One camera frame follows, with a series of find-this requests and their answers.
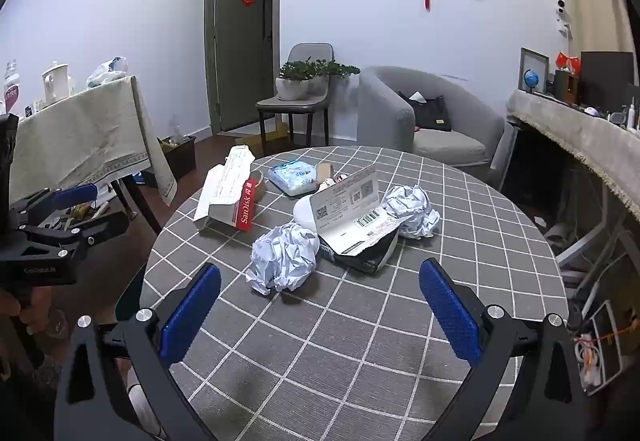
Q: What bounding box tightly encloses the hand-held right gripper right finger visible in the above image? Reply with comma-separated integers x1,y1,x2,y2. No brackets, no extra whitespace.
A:
418,258,591,441

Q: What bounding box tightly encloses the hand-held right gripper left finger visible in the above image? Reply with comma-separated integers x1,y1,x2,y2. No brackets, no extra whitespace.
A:
52,263,223,441

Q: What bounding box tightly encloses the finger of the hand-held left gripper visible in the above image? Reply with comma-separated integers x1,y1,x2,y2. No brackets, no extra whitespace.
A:
17,212,131,262
10,184,99,222

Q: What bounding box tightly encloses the white paper ball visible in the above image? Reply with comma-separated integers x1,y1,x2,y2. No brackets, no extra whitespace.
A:
381,184,441,239
245,222,321,296

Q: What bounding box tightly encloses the long white red box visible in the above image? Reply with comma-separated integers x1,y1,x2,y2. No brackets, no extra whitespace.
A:
192,145,267,233

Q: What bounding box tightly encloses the torn white labelled envelope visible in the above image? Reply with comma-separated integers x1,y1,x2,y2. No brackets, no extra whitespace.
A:
310,164,401,256

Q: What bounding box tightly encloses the dark wooden table leg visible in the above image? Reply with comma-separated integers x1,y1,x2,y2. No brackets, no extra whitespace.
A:
112,174,163,237

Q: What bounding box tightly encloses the beige patterned tablecloth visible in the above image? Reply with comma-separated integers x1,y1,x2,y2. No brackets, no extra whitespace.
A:
7,75,178,208

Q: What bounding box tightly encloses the grey checked tablecloth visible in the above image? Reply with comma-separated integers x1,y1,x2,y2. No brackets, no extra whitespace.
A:
140,146,568,441

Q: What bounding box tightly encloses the dark floor bin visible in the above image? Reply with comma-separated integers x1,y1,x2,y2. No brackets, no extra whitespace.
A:
159,134,197,179

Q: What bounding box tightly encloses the black white pouch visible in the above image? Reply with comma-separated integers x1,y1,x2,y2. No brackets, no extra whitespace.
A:
320,228,401,274

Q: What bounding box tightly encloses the white kettle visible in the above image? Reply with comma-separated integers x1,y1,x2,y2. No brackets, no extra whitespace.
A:
41,61,73,104

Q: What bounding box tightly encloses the clear plastic bottle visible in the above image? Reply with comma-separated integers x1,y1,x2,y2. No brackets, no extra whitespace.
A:
2,60,23,114

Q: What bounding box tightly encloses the white plastic bag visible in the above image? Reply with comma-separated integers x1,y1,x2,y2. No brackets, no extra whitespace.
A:
86,56,129,88

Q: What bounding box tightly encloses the white round object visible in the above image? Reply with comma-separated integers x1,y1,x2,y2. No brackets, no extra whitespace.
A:
292,196,321,242

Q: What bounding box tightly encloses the blue white tissue pack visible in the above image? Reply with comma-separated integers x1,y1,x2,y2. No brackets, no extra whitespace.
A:
266,160,321,197

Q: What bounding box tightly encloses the flat cardboard box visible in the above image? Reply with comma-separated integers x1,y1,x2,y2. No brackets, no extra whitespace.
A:
235,121,291,147

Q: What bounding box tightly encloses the black bag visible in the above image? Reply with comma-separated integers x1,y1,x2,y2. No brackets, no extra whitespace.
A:
397,91,453,133

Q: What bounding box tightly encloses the dark green door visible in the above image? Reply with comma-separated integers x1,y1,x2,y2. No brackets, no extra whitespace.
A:
204,0,283,138

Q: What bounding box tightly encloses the grey armchair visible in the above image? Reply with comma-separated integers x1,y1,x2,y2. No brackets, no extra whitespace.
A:
357,65,507,187

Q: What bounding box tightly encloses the potted plant in white pot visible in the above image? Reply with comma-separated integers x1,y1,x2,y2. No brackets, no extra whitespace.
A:
275,60,317,102

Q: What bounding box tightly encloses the brown wooden box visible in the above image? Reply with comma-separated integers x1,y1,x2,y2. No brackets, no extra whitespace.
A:
554,70,581,104

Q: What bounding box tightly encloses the grey dining chair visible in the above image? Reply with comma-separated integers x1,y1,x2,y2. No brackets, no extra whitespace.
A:
256,42,335,148

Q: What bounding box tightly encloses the green potted plant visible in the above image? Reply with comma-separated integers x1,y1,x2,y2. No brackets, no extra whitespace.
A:
307,60,362,94

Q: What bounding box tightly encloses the black monitor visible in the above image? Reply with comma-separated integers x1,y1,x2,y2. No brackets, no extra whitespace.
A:
580,51,636,112

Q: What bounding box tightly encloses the grey picture frame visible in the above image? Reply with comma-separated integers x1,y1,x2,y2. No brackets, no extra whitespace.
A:
517,47,550,94

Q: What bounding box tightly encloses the white security camera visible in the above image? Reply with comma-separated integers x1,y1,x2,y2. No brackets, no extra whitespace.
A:
552,0,573,39

